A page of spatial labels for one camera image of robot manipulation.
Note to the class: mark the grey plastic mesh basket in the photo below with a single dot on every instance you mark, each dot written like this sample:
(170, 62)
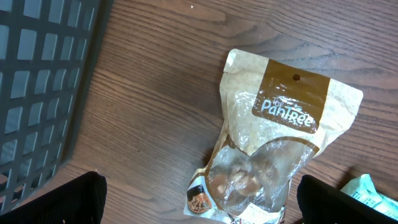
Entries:
(49, 49)

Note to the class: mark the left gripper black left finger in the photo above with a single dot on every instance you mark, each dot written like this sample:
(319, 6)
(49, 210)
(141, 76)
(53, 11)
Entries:
(81, 200)

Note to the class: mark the brown snack pouch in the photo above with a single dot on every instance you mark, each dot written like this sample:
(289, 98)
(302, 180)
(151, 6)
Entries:
(277, 118)

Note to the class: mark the teal snack wrapper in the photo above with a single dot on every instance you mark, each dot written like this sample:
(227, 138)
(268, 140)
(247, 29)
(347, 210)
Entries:
(363, 190)

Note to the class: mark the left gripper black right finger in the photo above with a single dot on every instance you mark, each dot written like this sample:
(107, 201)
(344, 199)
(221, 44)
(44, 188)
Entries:
(324, 204)

